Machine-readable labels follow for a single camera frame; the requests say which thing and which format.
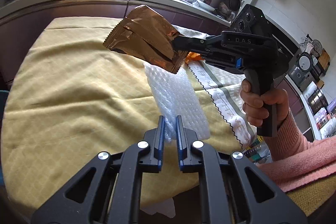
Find bubble wrap sheet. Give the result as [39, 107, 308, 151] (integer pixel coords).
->
[143, 62, 210, 143]

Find pink sleeved right forearm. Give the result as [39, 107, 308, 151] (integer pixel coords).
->
[259, 112, 336, 192]

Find person's right hand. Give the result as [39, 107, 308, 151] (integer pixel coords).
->
[240, 79, 289, 127]

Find white dish on counter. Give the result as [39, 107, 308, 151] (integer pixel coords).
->
[197, 0, 215, 12]

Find yellow patterned tablecloth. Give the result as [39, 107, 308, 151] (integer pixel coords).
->
[1, 16, 258, 214]

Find brown base cabinets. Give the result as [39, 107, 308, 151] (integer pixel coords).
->
[1, 0, 229, 86]

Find copper foil snack wrapper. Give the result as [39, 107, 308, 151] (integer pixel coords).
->
[103, 5, 188, 74]

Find orange peel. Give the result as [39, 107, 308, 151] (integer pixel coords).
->
[185, 52, 204, 64]

